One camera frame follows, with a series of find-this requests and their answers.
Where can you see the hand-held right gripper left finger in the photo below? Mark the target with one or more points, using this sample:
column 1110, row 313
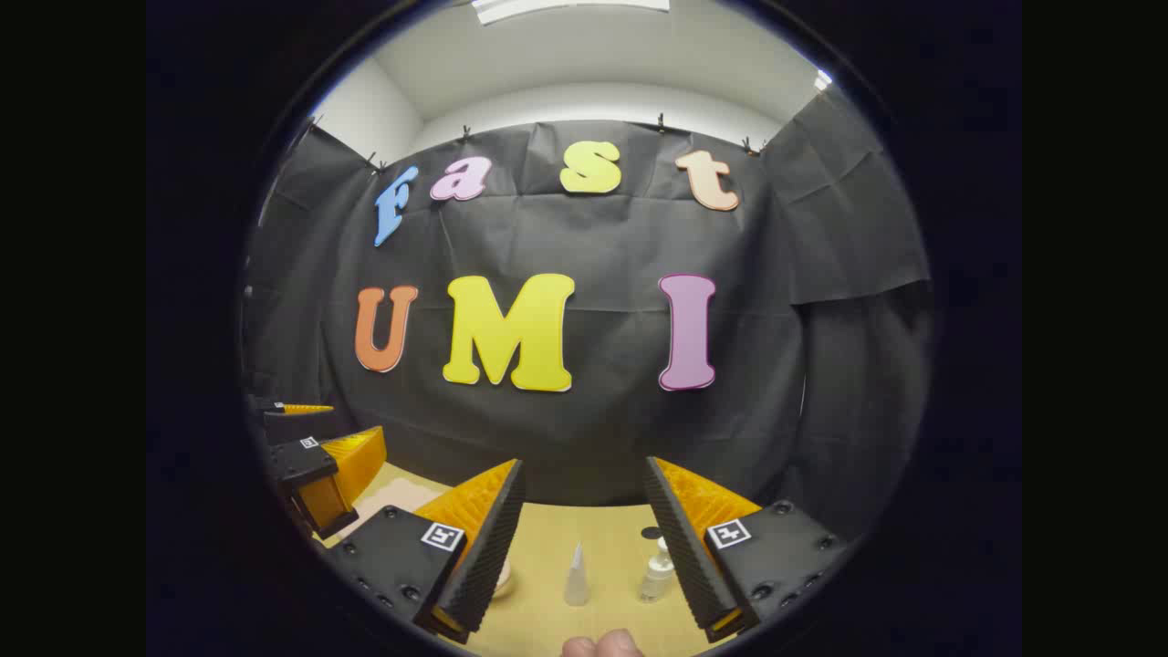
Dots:
column 488, row 547

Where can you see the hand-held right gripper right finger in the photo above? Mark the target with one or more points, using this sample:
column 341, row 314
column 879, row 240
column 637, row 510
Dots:
column 684, row 547

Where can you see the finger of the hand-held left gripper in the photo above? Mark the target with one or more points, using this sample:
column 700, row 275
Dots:
column 301, row 465
column 292, row 422

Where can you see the small white cream jar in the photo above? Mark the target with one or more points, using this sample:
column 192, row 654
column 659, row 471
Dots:
column 502, row 580

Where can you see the clear pump bottle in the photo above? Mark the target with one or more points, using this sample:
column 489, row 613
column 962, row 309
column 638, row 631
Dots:
column 655, row 577

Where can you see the white squeeze tube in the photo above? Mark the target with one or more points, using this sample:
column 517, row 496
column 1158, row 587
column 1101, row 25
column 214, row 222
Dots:
column 577, row 579

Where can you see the black backdrop cloth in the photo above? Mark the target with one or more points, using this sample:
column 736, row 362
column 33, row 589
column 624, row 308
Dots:
column 602, row 429

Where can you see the white ceiling light panel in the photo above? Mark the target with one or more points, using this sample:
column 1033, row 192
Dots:
column 566, row 7

